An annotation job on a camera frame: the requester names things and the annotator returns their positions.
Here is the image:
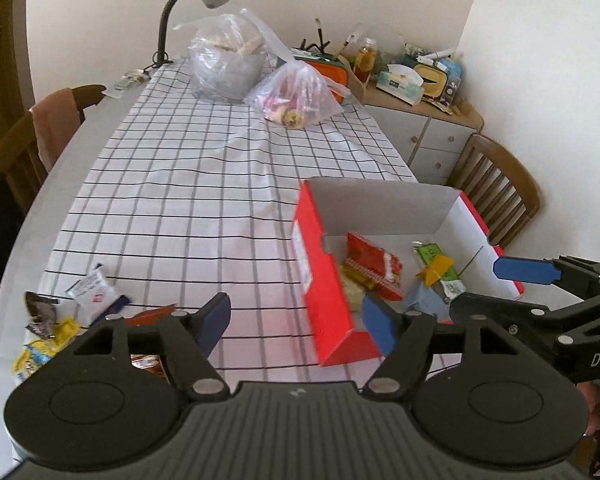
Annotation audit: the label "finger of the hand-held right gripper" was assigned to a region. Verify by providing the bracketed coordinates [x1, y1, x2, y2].
[493, 255, 600, 306]
[449, 291, 600, 348]

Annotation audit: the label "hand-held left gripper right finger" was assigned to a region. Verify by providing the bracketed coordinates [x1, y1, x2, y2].
[361, 291, 536, 402]

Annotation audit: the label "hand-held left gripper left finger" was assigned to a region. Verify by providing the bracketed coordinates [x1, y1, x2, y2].
[65, 291, 232, 402]

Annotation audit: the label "pale yellow snack packet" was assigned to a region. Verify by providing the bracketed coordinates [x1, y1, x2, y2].
[340, 267, 376, 313]

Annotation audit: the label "blue snack packet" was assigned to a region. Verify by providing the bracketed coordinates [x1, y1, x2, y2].
[404, 282, 453, 317]

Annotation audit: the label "red cardboard box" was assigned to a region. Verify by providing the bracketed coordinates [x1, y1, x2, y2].
[292, 176, 526, 367]

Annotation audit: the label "red snack packet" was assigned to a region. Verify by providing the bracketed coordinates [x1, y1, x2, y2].
[342, 231, 403, 301]

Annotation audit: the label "yellow snack wrapper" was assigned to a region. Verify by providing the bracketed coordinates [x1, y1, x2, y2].
[416, 255, 455, 286]

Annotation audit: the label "green snack packet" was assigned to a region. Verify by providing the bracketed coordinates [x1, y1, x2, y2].
[412, 241, 467, 301]

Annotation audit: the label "person's right hand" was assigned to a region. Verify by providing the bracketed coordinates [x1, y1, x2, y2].
[577, 381, 600, 436]

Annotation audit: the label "orange snack packet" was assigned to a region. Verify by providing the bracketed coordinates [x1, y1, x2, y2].
[127, 304, 178, 328]

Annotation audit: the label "brown snack packet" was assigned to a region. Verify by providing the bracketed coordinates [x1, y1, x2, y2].
[130, 354, 166, 378]

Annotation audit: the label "blue edged white packet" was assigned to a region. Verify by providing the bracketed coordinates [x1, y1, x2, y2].
[87, 294, 132, 328]

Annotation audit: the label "wooden slatted chair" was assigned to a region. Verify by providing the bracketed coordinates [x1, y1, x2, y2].
[445, 133, 541, 251]

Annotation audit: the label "white and blue packet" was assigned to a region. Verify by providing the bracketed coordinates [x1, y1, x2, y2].
[66, 262, 112, 311]

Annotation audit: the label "checked white tablecloth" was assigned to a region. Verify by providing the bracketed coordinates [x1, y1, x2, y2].
[11, 57, 421, 463]

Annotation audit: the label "white drawer cabinet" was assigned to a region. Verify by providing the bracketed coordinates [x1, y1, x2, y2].
[350, 95, 485, 186]

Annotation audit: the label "dark snack packet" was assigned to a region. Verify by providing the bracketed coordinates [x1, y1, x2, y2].
[25, 291, 61, 338]

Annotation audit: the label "yellow cartoon snack packet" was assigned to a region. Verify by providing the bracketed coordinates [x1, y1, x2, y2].
[12, 317, 78, 378]

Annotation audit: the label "blue and white package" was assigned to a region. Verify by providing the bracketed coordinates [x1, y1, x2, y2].
[440, 55, 465, 106]

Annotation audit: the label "green tissue box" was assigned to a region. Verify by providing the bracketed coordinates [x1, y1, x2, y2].
[376, 64, 426, 107]

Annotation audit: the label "wooden desk organizer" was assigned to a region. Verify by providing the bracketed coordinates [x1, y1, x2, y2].
[337, 55, 367, 103]

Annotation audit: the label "small clear plastic bag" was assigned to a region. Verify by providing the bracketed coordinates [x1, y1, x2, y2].
[243, 62, 352, 131]

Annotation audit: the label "large clear plastic bag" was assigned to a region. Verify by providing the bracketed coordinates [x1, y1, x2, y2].
[172, 8, 301, 106]

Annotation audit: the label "small white packets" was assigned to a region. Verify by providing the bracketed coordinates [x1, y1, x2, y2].
[102, 71, 151, 98]

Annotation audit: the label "orange container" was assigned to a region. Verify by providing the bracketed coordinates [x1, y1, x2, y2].
[292, 55, 348, 103]

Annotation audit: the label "wooden chair with cloth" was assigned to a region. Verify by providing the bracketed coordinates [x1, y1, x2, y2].
[0, 84, 107, 216]

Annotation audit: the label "pink cloth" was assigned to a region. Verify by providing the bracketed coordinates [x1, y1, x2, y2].
[30, 87, 86, 171]

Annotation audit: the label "amber drink bottle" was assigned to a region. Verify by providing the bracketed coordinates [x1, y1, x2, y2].
[354, 37, 378, 83]

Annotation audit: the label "thin paint brush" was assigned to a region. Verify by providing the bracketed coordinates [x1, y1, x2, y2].
[335, 34, 359, 59]

